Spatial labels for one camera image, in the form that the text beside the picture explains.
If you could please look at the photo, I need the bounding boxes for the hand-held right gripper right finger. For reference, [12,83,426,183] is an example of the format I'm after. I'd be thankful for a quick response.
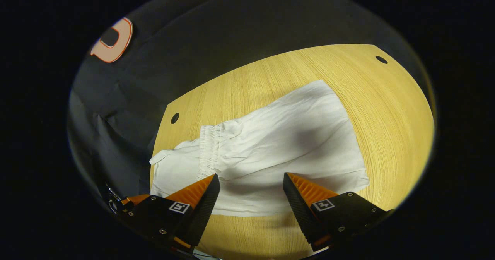
[283,172,395,252]

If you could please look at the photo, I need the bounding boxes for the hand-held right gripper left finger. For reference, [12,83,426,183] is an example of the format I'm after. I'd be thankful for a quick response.
[116,173,221,253]

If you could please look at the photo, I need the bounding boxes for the white jeans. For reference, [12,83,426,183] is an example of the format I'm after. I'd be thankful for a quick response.
[149,80,370,217]

